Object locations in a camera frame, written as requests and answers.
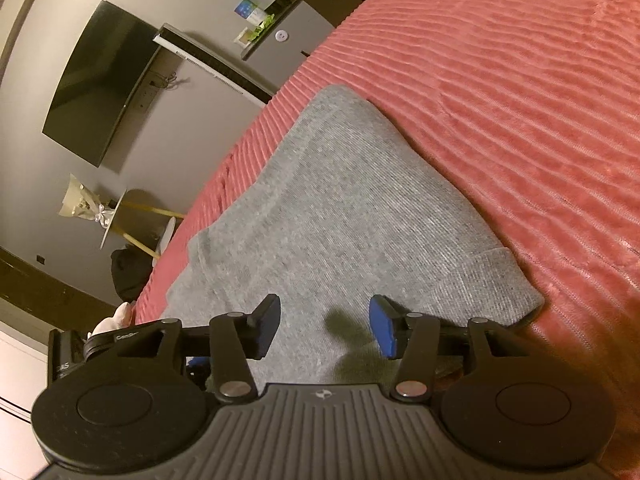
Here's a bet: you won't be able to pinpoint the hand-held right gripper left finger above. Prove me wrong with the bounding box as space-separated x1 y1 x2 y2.
116 294 282 404

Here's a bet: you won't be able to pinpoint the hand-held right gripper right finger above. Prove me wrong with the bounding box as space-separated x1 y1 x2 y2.
369 295 531 404

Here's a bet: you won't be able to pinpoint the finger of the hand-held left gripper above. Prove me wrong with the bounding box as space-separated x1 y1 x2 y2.
185 357 209 391

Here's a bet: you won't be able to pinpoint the grey pants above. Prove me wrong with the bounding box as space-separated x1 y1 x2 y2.
165 84 546 401

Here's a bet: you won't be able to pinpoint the person's left hand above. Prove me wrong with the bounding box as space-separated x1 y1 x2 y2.
88 302 135 339

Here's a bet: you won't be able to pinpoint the white drawer cabinet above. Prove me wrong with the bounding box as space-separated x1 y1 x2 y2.
0 317 57 480

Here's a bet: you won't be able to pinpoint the black bag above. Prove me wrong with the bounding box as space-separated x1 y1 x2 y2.
110 247 157 307

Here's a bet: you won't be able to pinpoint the round white side table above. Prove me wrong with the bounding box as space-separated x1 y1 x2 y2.
100 189 187 261

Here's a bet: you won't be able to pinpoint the wrapped flower bouquet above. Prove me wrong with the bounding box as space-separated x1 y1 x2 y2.
59 172 123 232

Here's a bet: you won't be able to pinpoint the pink ribbed blanket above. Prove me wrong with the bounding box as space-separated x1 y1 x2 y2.
134 0 640 480

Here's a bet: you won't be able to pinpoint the white long shelf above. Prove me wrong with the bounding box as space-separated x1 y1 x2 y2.
152 23 277 106

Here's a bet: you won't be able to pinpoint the grey cabinet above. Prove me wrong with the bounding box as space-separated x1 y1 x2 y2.
240 0 337 62

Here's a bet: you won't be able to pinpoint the green plant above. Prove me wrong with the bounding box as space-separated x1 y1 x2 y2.
248 14 277 38

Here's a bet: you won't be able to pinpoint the blue and white box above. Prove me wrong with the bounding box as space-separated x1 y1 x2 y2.
234 0 267 25

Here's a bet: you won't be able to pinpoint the tangled cables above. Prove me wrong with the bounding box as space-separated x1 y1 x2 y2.
149 71 192 92

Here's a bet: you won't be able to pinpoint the black wall television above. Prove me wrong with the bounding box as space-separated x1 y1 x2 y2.
41 1 162 169

